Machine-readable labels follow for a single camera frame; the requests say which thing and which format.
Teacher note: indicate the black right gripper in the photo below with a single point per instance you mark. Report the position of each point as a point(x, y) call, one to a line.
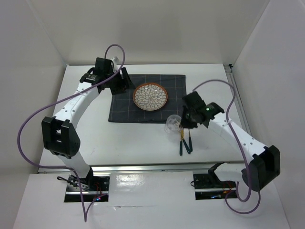
point(184, 123)

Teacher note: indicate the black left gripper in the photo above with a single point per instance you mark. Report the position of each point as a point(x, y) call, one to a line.
point(124, 84)

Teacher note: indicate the clear drinking glass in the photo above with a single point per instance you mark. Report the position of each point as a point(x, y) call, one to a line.
point(172, 124)

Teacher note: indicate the floral patterned ceramic plate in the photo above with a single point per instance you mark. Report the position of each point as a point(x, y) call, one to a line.
point(150, 96)

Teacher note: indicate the dark checked cloth placemat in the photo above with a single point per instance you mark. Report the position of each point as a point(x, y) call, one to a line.
point(124, 110)

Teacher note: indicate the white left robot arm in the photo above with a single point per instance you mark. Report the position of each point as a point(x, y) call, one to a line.
point(59, 132)

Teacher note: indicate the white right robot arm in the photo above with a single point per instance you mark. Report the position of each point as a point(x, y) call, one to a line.
point(261, 163)

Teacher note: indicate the gold knife green handle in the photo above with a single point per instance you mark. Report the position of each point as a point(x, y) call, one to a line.
point(181, 142)

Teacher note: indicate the gold fork green handle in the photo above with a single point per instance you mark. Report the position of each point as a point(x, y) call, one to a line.
point(190, 141)

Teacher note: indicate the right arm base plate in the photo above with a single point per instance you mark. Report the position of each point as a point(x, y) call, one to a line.
point(207, 188)

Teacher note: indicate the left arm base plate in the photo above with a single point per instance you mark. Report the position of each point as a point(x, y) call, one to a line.
point(98, 190)

